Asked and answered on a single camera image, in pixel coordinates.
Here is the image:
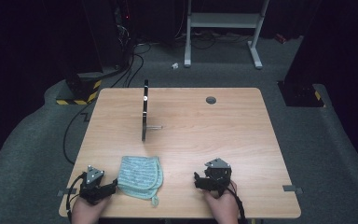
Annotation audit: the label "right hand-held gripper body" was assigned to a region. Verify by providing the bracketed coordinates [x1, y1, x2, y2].
[203, 157, 233, 196]

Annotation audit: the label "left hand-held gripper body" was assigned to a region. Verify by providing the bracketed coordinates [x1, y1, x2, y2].
[79, 164, 115, 205]

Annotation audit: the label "light blue cleaning cloth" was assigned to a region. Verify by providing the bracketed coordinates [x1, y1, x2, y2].
[117, 155, 164, 207]

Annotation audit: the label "black oval mirror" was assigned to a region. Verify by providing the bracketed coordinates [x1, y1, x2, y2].
[141, 78, 163, 143]

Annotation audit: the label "person's left hand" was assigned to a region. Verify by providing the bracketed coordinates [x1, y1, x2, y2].
[71, 195, 112, 224]

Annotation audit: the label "person's right hand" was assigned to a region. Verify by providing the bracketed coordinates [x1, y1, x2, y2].
[202, 180, 241, 224]

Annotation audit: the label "grey tape tab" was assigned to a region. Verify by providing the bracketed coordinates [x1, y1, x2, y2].
[57, 188, 78, 198]
[282, 184, 304, 194]

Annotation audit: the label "black yellow striped base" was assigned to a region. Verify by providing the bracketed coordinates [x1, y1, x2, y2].
[278, 80, 326, 108]
[55, 72, 103, 106]

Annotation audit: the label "left hand-held gripper cable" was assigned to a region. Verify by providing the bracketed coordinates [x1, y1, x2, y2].
[65, 172, 87, 224]

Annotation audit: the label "hand-held gripper cable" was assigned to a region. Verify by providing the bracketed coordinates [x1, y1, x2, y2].
[227, 181, 247, 224]
[65, 172, 87, 224]

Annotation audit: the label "right hand-held gripper cable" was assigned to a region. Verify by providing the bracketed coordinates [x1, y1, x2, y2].
[227, 181, 247, 224]

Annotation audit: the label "black floor cable bundle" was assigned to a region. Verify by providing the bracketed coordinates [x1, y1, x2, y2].
[110, 42, 153, 89]

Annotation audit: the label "black cables under stand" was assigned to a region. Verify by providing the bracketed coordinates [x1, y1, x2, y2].
[173, 29, 253, 50]

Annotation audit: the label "black equipment rack with wires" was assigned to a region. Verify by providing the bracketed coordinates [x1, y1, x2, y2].
[83, 0, 138, 71]

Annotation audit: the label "white metal stand frame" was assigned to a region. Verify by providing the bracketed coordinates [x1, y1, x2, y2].
[184, 0, 270, 70]

